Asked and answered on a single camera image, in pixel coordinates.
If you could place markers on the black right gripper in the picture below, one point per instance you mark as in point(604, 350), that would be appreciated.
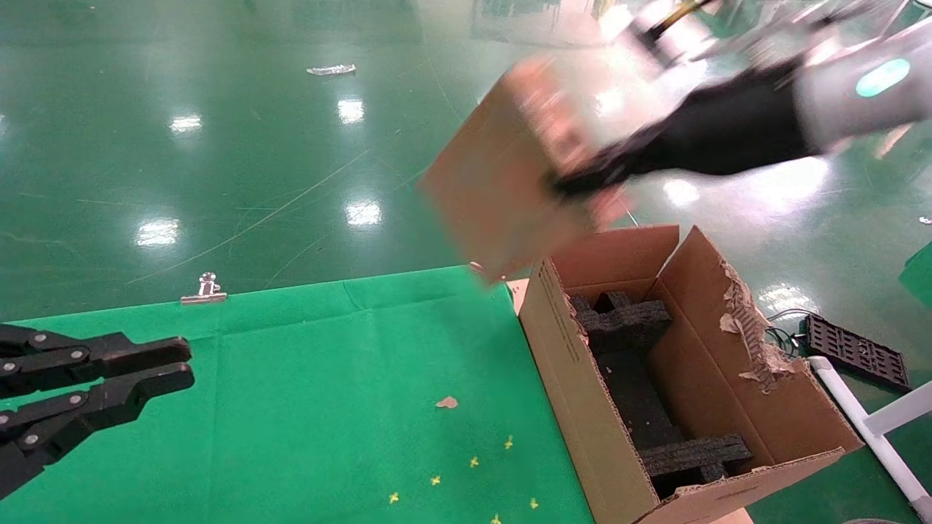
point(728, 131)

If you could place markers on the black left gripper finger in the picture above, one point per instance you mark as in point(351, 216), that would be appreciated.
point(95, 360)
point(102, 404)

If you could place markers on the small brown cardboard box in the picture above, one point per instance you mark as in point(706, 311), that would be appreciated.
point(502, 182)

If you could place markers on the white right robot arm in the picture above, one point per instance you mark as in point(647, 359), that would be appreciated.
point(874, 84)

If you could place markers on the large open cardboard carton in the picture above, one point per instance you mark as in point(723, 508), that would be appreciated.
point(728, 349)

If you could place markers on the silver binder clip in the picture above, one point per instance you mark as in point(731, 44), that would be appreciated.
point(205, 291)

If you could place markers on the green table cloth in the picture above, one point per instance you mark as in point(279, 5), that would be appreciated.
point(291, 386)

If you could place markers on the black foam insert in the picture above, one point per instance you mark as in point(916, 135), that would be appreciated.
point(641, 378)

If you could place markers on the silver foil litter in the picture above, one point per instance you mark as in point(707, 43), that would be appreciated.
point(331, 70)

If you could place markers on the black plastic grid plate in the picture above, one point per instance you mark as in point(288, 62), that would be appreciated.
point(859, 353)

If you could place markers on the green object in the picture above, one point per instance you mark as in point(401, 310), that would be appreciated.
point(919, 275)

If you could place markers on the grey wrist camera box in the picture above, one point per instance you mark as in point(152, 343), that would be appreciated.
point(666, 33)

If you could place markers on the white pipe frame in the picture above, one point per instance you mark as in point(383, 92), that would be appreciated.
point(885, 444)

